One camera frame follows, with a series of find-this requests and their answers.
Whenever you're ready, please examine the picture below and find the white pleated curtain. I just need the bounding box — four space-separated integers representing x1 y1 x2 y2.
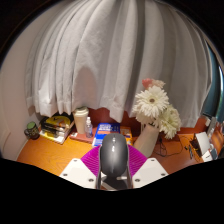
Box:
24 0 214 129

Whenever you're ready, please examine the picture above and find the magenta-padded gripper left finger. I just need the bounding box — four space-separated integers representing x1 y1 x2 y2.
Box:
59 144 107 191

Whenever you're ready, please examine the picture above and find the dark grey computer mouse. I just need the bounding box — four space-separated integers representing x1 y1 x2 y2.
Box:
98 132 130 179

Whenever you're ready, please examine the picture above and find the thin black cable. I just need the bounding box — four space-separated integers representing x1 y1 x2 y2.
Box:
154 133 193 158

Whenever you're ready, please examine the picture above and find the white ceramic vase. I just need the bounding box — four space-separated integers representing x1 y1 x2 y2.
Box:
133 122 161 158

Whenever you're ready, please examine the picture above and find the clear sanitizer bottle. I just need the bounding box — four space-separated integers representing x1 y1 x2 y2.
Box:
84 116 94 139

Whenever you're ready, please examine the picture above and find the white daisy flower bunch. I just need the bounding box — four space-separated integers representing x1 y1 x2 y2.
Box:
131 78 183 140

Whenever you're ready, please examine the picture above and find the dark mug with green inside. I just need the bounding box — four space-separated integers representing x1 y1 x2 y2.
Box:
23 121 41 141

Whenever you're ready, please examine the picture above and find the white electronic device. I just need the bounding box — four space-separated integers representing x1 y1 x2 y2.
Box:
194 131 214 158

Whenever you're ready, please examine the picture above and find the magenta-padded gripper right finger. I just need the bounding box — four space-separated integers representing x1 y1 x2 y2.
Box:
124 143 169 190

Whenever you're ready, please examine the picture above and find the yellow and white book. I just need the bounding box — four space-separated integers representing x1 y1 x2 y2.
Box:
39 130 69 145

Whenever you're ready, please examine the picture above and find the black spine book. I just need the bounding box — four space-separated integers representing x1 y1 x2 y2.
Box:
40 128 70 138
41 124 72 135

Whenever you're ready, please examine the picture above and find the dark red book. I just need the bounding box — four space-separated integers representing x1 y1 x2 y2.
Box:
69 131 98 144

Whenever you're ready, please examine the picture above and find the cream tumbler cup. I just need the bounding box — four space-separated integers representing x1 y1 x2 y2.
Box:
72 106 90 135

